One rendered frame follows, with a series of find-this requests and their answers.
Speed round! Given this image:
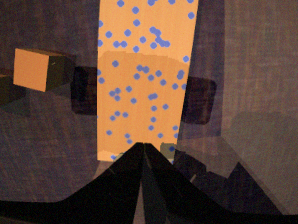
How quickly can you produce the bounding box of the orange strip with blue dots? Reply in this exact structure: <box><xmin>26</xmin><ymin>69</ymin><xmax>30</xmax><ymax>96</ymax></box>
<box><xmin>96</xmin><ymin>0</ymin><xmax>198</xmax><ymax>164</ymax></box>

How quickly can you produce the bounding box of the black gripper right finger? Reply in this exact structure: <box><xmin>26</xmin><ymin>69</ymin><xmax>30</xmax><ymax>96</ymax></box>
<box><xmin>141</xmin><ymin>143</ymin><xmax>298</xmax><ymax>224</ymax></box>

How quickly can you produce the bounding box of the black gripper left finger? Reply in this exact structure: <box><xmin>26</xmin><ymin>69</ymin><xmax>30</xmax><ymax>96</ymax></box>
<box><xmin>0</xmin><ymin>143</ymin><xmax>144</xmax><ymax>224</ymax></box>

